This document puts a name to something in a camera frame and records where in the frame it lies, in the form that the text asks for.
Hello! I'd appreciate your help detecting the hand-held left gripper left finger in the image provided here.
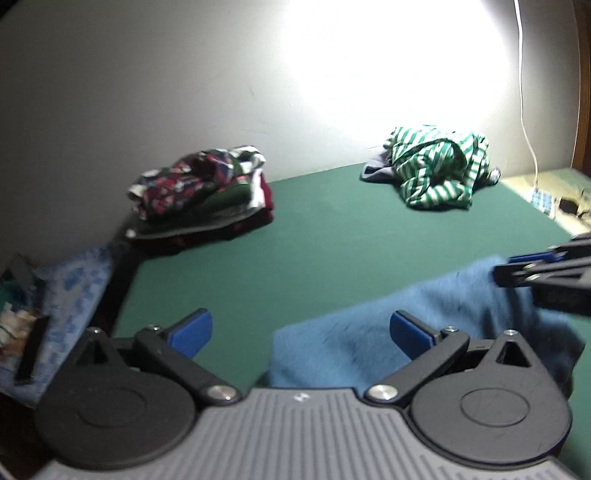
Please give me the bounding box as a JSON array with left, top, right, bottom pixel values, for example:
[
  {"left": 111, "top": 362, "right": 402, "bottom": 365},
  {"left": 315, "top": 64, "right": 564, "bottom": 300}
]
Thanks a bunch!
[{"left": 73, "top": 308, "right": 242, "bottom": 409}]

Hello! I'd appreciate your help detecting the white cable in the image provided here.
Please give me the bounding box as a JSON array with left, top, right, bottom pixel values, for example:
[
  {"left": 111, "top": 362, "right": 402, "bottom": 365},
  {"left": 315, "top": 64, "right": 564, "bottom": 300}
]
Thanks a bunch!
[{"left": 512, "top": 0, "right": 542, "bottom": 195}]

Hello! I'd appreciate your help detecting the blue knit sweater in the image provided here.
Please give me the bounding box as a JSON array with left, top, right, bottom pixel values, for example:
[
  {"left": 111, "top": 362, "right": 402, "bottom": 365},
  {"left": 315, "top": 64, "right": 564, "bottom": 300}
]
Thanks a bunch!
[{"left": 267, "top": 254, "right": 585, "bottom": 394}]

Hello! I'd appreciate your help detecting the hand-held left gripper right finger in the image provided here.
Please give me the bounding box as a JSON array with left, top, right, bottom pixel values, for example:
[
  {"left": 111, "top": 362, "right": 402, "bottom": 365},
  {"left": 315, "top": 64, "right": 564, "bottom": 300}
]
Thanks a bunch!
[{"left": 364, "top": 309, "right": 535, "bottom": 409}]

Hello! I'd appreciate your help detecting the wooden door frame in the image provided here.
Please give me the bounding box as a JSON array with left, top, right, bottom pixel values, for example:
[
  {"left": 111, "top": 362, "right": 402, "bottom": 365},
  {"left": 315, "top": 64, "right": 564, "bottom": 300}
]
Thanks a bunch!
[{"left": 569, "top": 0, "right": 591, "bottom": 179}]

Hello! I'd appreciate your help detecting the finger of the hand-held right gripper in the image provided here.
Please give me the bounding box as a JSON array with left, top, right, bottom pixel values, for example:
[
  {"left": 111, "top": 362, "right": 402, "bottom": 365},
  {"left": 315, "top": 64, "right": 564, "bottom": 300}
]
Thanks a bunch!
[
  {"left": 492, "top": 258, "right": 591, "bottom": 289},
  {"left": 507, "top": 232, "right": 591, "bottom": 265}
]

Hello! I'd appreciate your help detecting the green bed sheet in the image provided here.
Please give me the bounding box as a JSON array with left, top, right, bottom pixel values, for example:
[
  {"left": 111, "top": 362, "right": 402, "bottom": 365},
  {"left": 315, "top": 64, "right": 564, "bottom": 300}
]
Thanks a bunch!
[{"left": 112, "top": 161, "right": 591, "bottom": 393}]

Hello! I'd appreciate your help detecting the green striped shirt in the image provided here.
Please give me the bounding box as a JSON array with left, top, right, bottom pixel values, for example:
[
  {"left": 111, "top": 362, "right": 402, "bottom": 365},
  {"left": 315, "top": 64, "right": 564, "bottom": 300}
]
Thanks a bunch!
[{"left": 385, "top": 124, "right": 491, "bottom": 212}]

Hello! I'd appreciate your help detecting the pale green printed cloth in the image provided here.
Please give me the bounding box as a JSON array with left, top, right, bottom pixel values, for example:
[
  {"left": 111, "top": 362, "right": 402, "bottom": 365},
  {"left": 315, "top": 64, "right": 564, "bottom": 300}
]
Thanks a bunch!
[{"left": 500, "top": 167, "right": 591, "bottom": 237}]

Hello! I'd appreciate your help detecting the white power strip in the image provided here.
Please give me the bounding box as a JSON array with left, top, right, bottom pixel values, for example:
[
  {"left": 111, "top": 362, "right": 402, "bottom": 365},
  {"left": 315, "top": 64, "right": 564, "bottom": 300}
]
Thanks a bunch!
[{"left": 530, "top": 186, "right": 558, "bottom": 219}]

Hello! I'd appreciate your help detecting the black smartphone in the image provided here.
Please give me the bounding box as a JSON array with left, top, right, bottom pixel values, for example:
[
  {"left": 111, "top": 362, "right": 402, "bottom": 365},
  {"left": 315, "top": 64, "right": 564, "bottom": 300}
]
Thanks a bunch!
[{"left": 13, "top": 313, "right": 52, "bottom": 387}]

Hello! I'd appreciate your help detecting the blue patterned towel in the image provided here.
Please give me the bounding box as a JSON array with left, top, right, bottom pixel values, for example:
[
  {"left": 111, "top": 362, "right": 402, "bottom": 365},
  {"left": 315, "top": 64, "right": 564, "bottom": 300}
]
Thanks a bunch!
[{"left": 0, "top": 239, "right": 117, "bottom": 410}]

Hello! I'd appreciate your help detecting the green folded sweater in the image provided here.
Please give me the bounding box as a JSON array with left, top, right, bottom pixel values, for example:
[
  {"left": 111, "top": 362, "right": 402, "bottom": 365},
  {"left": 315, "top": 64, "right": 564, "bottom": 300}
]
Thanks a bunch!
[{"left": 194, "top": 182, "right": 260, "bottom": 220}]

